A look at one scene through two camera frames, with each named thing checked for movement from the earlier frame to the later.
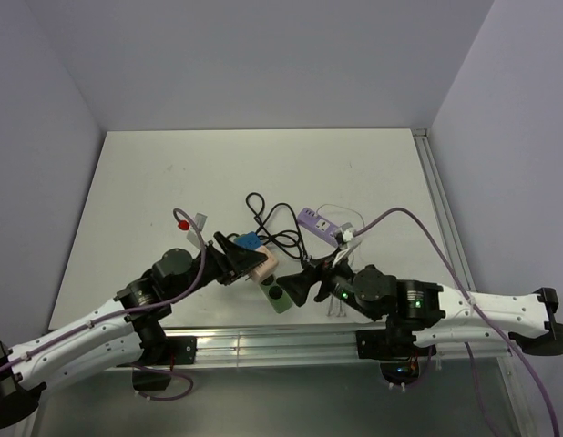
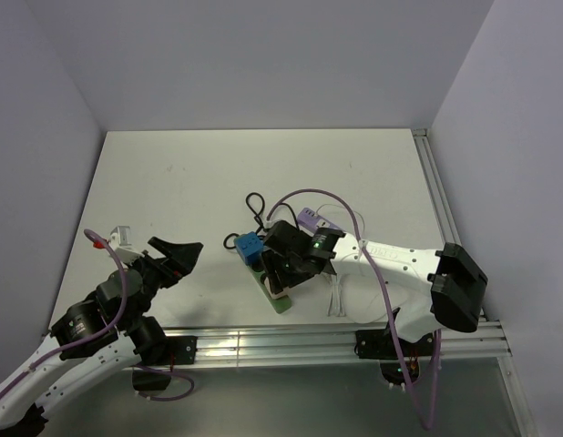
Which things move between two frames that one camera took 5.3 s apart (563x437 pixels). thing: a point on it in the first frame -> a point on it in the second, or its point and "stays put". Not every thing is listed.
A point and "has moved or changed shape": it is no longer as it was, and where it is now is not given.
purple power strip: (321, 227) stays put
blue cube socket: (249, 239) stays put
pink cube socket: (266, 269) has moved or changed shape
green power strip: (279, 299) stays put
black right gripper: (297, 285) -> (271, 261)
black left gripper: (236, 261) -> (183, 258)
